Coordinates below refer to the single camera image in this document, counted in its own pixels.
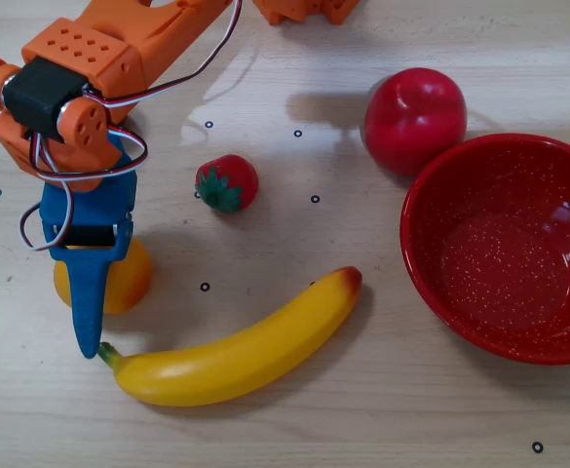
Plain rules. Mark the blue gripper black motor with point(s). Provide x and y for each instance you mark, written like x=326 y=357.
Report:
x=90 y=207

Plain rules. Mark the yellow orange toy peach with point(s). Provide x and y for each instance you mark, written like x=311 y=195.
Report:
x=126 y=283

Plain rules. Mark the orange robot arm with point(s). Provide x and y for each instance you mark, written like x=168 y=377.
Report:
x=94 y=73

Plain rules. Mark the red speckled enamel bowl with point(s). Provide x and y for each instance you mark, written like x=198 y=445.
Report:
x=504 y=248

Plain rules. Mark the yellow toy banana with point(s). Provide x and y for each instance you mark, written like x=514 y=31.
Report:
x=236 y=361

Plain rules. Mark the red toy strawberry green leaves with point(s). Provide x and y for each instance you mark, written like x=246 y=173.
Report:
x=227 y=183

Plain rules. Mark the red toy apple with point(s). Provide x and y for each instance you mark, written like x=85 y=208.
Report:
x=413 y=121

